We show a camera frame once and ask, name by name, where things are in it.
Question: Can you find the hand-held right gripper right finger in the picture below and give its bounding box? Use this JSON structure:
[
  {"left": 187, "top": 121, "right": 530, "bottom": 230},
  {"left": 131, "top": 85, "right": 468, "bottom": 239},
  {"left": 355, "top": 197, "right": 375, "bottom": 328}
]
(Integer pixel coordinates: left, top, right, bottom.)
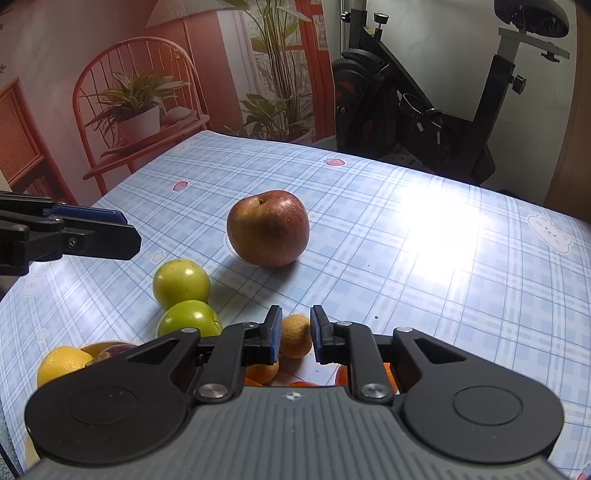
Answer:
[{"left": 310, "top": 305, "right": 467, "bottom": 403}]

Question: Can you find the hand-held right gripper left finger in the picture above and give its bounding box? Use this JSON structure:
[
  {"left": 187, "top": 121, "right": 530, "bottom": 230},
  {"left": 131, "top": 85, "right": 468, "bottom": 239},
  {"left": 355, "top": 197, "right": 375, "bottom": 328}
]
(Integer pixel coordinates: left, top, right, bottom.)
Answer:
[{"left": 122, "top": 305, "right": 283, "bottom": 402}]

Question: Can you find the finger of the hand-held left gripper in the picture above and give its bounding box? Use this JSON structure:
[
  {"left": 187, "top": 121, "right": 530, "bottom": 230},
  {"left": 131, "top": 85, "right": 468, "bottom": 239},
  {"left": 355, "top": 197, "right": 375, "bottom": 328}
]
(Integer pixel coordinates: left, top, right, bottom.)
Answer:
[
  {"left": 0, "top": 215, "right": 142, "bottom": 277},
  {"left": 0, "top": 193, "right": 129, "bottom": 227}
]

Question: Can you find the small tan longan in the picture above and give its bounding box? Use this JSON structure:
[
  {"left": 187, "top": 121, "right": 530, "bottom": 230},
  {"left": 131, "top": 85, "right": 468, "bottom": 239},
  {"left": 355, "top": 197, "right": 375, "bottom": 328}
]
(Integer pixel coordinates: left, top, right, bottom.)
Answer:
[{"left": 278, "top": 314, "right": 313, "bottom": 359}]

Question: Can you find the green jujube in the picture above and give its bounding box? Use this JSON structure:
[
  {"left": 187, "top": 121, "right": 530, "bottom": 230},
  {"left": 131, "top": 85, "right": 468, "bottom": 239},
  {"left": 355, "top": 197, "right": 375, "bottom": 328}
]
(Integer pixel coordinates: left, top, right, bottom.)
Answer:
[{"left": 156, "top": 300, "right": 223, "bottom": 339}]

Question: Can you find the yellow-green jujube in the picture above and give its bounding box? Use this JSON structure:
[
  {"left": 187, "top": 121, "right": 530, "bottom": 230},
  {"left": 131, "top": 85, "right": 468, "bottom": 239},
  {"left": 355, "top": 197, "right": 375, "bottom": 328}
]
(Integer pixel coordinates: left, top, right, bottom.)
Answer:
[{"left": 153, "top": 259, "right": 212, "bottom": 311}]

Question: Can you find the golden plate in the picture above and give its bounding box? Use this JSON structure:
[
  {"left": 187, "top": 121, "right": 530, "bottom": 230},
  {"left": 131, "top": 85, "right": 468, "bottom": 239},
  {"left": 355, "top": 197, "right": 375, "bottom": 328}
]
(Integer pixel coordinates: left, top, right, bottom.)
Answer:
[{"left": 24, "top": 431, "right": 41, "bottom": 468}]

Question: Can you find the yellow-orange citrus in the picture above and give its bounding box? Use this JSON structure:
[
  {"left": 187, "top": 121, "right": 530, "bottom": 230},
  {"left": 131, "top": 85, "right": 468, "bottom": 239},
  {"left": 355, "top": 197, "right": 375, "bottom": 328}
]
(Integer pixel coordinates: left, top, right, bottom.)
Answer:
[{"left": 79, "top": 340, "right": 125, "bottom": 358}]

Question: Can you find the red apple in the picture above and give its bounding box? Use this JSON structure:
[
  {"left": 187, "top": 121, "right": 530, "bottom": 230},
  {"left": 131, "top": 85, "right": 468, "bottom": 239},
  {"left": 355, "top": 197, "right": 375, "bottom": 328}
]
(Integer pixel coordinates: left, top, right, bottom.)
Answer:
[{"left": 226, "top": 189, "right": 310, "bottom": 268}]

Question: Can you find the dark purple mangosteen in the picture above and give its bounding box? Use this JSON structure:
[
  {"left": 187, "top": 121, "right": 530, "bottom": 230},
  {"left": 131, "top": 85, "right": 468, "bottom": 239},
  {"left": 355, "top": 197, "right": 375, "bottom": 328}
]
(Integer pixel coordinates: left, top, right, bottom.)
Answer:
[{"left": 85, "top": 344, "right": 139, "bottom": 367}]

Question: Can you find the blue plaid tablecloth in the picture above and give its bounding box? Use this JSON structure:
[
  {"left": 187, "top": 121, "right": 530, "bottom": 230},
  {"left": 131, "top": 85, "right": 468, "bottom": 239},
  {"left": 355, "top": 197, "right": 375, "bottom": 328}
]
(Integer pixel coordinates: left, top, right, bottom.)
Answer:
[{"left": 0, "top": 130, "right": 591, "bottom": 480}]

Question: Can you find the yellow lemon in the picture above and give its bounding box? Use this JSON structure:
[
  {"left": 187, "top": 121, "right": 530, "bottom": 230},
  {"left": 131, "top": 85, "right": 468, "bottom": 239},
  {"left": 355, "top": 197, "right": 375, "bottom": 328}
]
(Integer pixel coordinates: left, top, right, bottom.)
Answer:
[{"left": 37, "top": 346, "right": 94, "bottom": 388}]

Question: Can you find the black exercise bike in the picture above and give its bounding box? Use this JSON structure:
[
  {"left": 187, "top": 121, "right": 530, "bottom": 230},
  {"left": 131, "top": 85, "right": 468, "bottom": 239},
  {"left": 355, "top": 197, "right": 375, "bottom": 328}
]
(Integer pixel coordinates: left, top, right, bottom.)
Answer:
[{"left": 330, "top": 0, "right": 573, "bottom": 188}]

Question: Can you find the wooden cabinet panel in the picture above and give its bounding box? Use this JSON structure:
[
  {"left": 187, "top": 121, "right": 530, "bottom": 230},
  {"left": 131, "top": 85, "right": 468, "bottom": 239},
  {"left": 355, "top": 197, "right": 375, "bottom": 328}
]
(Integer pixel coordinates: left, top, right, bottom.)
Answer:
[{"left": 544, "top": 0, "right": 591, "bottom": 217}]

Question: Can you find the wall poster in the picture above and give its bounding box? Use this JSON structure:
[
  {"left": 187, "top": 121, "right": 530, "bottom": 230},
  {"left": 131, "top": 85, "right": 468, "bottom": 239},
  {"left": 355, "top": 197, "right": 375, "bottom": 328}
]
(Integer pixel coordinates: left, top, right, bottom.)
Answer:
[{"left": 0, "top": 0, "right": 340, "bottom": 222}]

